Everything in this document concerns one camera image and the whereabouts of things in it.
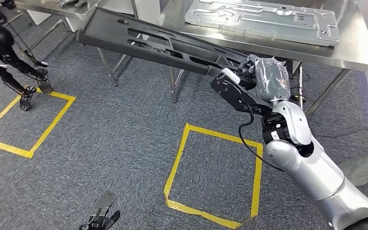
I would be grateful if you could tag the dark left robot hand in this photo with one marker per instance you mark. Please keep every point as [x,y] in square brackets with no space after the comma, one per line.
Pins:
[103,222]

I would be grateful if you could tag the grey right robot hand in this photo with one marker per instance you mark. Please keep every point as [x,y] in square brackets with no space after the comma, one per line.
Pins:
[271,79]

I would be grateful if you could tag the long black plastic part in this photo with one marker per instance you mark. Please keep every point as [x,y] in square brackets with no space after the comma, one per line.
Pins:
[101,27]

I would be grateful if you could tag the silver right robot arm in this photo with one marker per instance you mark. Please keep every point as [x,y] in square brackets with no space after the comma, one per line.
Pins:
[314,177]

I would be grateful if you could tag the stainless steel workbench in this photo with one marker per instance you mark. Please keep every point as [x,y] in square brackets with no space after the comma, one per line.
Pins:
[355,50]

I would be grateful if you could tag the stamped sheet metal panel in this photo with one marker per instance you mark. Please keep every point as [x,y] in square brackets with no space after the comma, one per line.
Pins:
[266,19]

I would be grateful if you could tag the yellow tape square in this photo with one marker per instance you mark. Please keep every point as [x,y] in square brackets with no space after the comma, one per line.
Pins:
[54,123]
[175,162]

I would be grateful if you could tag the person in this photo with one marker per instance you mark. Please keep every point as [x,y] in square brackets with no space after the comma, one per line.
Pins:
[365,166]

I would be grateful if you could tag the white panel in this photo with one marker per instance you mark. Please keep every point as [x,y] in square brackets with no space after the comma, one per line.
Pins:
[149,11]

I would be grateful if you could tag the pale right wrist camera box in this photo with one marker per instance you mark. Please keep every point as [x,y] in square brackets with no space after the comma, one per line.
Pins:
[231,75]

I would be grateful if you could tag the black right wrist camera bracket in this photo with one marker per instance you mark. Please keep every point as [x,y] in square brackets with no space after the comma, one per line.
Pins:
[231,93]

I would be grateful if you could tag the steel frame table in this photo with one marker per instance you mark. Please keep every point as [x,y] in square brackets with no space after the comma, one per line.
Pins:
[44,6]

